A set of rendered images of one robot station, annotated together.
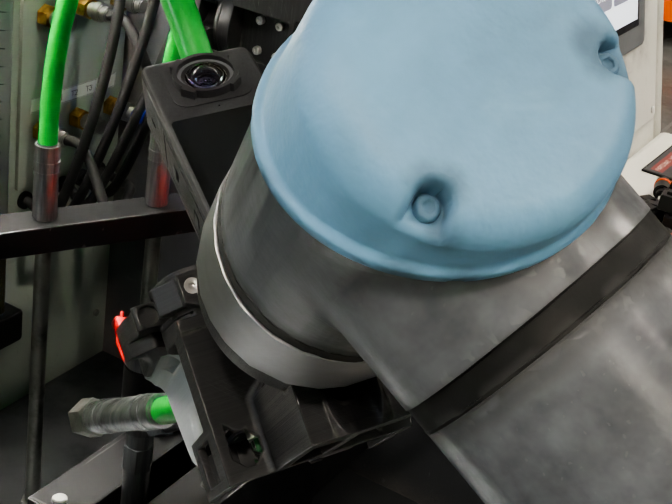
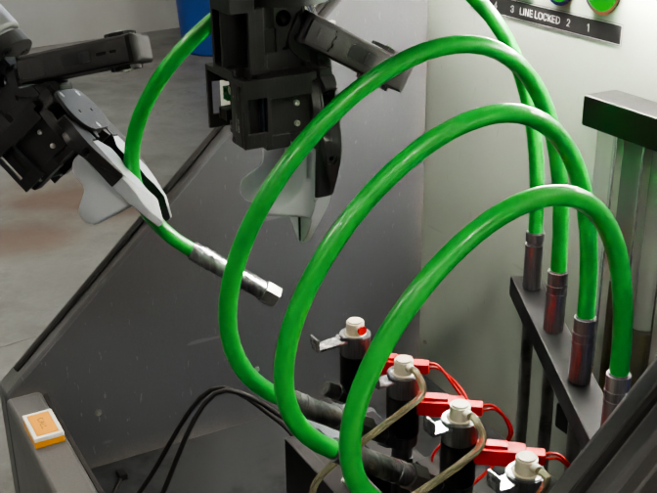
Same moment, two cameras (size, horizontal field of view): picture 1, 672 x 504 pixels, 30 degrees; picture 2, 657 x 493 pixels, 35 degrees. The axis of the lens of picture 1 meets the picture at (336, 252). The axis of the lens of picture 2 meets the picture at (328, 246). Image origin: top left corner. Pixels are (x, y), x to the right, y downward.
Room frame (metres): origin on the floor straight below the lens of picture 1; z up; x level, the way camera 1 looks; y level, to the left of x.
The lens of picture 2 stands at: (1.12, -0.58, 1.54)
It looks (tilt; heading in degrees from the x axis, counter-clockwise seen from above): 23 degrees down; 125
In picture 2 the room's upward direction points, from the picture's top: 1 degrees counter-clockwise
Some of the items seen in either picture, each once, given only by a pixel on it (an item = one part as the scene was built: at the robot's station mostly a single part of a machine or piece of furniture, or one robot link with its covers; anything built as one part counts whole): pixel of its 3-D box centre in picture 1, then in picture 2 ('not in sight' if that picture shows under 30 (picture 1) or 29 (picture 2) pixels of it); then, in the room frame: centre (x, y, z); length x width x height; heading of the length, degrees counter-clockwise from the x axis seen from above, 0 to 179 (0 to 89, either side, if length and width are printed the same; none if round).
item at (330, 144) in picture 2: not in sight; (317, 141); (0.67, 0.05, 1.30); 0.05 x 0.02 x 0.09; 153
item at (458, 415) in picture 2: not in sight; (460, 419); (0.81, 0.03, 1.10); 0.02 x 0.02 x 0.03
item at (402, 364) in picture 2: not in sight; (404, 374); (0.74, 0.07, 1.10); 0.02 x 0.02 x 0.03
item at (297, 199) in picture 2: not in sight; (291, 198); (0.65, 0.04, 1.25); 0.06 x 0.03 x 0.09; 63
